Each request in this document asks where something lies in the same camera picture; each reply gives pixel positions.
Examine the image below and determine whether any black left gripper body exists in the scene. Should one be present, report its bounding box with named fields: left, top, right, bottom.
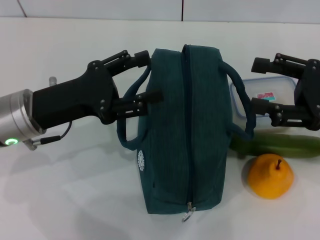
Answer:
left=32, top=60, right=120, bottom=131

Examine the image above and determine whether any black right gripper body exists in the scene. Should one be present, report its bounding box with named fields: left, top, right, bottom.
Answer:
left=294, top=59, right=320, bottom=131

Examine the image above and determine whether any clear plastic food container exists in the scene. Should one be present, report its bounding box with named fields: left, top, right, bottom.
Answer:
left=229, top=76, right=299, bottom=120

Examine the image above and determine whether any green cucumber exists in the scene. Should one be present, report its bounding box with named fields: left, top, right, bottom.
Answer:
left=229, top=133, right=320, bottom=159

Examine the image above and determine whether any teal blue lunch bag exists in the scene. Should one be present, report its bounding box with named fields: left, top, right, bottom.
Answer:
left=116, top=44, right=256, bottom=216

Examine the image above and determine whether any orange pear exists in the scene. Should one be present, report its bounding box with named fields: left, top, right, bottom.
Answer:
left=246, top=153, right=295, bottom=200

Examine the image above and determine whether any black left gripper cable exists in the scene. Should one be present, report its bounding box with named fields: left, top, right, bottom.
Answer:
left=23, top=121, right=73, bottom=152

